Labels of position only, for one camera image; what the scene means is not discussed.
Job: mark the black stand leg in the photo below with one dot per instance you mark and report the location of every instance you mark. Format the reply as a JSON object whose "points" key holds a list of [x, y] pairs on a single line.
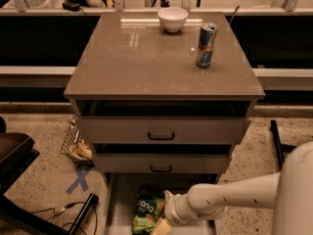
{"points": [[282, 150]]}

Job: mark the green rice chip bag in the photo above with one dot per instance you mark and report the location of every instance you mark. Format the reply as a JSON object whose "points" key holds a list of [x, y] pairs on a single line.
{"points": [[149, 206]]}

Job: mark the grey drawer cabinet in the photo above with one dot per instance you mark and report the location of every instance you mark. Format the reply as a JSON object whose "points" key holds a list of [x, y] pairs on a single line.
{"points": [[129, 57]]}

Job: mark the wire basket with items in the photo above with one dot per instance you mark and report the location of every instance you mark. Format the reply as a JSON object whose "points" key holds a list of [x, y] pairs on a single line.
{"points": [[75, 147]]}

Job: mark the middle drawer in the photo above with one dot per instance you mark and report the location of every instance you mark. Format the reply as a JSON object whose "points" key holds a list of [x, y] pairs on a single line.
{"points": [[162, 158]]}

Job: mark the black power adapter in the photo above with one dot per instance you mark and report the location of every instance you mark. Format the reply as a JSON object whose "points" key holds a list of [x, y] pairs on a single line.
{"points": [[74, 7]]}

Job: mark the drawer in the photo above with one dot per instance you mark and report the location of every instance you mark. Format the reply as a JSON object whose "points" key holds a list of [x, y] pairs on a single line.
{"points": [[162, 158], [123, 201], [162, 122]]}

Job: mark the black bar on floor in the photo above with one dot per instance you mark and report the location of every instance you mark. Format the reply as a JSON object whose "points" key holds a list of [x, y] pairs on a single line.
{"points": [[90, 203]]}

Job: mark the white bowl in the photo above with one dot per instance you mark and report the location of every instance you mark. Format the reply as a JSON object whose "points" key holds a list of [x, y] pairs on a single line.
{"points": [[172, 19]]}

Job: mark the top drawer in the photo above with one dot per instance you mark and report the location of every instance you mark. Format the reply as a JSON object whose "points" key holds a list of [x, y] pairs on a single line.
{"points": [[162, 122]]}

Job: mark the blue energy drink can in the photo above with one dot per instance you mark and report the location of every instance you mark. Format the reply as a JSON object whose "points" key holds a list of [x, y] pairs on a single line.
{"points": [[208, 33]]}

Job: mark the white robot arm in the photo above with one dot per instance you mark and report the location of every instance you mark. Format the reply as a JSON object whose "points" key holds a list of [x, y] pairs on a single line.
{"points": [[289, 193]]}

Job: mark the bottom drawer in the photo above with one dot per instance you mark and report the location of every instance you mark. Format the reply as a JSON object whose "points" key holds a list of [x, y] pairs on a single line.
{"points": [[123, 201]]}

